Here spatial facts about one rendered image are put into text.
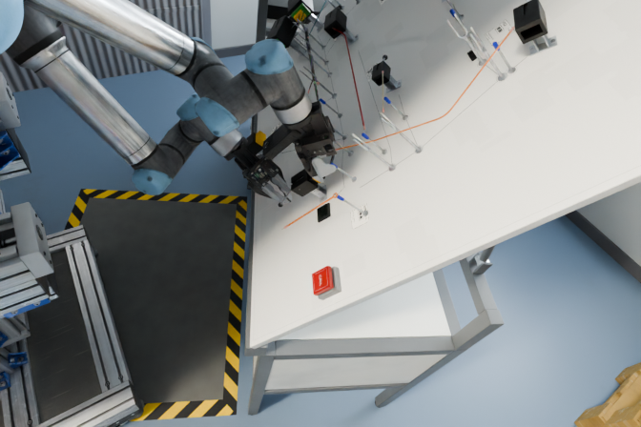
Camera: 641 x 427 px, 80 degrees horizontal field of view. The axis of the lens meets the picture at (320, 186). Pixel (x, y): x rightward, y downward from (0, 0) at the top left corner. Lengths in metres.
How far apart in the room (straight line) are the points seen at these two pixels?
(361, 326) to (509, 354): 1.32
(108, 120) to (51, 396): 1.16
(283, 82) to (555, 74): 0.48
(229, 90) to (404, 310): 0.85
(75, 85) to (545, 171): 0.86
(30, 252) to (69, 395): 0.93
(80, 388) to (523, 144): 1.62
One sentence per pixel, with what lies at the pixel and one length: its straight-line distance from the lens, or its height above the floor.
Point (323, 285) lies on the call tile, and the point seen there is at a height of 1.12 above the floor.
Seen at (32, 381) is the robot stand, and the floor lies 0.22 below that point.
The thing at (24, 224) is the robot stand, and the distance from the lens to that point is 0.99.
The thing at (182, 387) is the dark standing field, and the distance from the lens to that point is 1.92.
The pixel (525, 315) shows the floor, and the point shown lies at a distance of 2.54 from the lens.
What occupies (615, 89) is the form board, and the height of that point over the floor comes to 1.59.
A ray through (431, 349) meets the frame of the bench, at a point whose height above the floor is 0.80.
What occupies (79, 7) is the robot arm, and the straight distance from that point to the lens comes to 0.67.
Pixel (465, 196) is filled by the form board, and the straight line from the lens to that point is 0.75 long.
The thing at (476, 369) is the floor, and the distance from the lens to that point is 2.24.
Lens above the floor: 1.86
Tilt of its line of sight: 48 degrees down
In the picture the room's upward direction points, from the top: 16 degrees clockwise
